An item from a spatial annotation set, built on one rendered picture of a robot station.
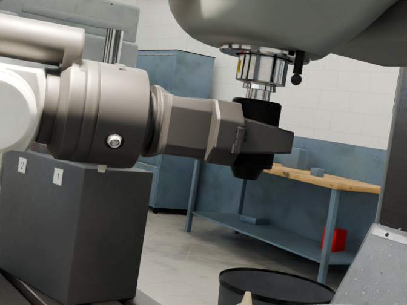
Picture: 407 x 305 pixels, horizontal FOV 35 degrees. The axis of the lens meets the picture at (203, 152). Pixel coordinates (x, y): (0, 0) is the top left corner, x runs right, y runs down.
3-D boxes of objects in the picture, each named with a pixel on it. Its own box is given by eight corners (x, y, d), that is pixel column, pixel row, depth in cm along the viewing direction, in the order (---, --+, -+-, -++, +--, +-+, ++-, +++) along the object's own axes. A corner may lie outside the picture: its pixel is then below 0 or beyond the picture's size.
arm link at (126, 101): (252, 82, 54) (110, 57, 50) (234, 196, 54) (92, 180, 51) (205, 81, 66) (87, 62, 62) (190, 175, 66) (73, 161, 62)
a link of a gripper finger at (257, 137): (286, 159, 60) (224, 150, 58) (292, 125, 60) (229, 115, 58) (294, 161, 58) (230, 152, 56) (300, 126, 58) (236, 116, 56)
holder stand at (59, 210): (65, 307, 86) (85, 157, 85) (-11, 263, 102) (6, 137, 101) (135, 298, 94) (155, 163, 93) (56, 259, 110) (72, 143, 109)
